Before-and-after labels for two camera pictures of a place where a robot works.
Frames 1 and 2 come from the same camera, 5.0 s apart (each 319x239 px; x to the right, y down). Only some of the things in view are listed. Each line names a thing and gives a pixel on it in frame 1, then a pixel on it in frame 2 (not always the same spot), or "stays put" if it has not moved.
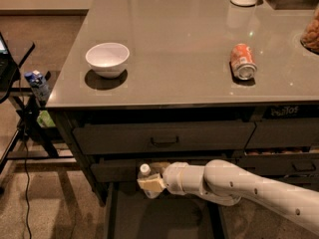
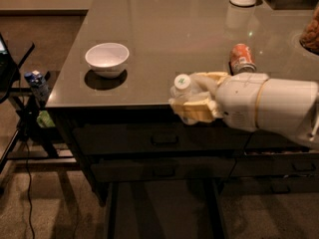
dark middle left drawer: x=127 y=170 stays put
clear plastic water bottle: x=145 y=172 → x=187 y=90
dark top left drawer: x=170 y=136 stays put
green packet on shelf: x=44 y=119 stays put
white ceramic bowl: x=108 y=60 stays put
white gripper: x=172 y=177 → x=239 y=99
